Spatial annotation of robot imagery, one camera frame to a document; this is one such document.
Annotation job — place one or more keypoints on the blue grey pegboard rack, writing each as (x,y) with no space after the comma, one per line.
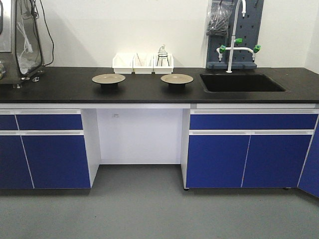
(247,29)

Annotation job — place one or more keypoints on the left white storage bin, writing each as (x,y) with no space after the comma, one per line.
(122,63)

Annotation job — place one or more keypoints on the white laboratory faucet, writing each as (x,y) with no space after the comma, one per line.
(235,40)

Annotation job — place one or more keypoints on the blue lab cabinet right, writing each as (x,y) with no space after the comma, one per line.
(251,146)

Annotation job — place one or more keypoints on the blue lab cabinet left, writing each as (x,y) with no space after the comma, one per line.
(48,147)

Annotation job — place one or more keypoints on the clear plastic bag of tubes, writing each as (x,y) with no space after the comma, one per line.
(219,12)

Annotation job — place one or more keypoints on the right white storage bin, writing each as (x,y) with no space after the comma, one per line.
(165,69)

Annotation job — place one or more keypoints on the blue lab cabinet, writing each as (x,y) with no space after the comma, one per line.
(48,147)
(251,146)

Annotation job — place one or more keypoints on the glass beaker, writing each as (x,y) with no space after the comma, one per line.
(142,61)

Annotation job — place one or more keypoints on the black sink basin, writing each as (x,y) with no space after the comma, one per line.
(240,83)

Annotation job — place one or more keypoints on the beige round plate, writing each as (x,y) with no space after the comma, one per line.
(176,80)
(108,81)

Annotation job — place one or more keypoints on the middle white storage bin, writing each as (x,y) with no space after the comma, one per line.
(148,68)

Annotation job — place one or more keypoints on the white storage bin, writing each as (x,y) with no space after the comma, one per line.
(165,69)
(148,68)
(122,63)

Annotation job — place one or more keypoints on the round glass flask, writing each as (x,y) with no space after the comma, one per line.
(162,53)

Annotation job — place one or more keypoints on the steel glass-door chamber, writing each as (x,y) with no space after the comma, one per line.
(21,55)

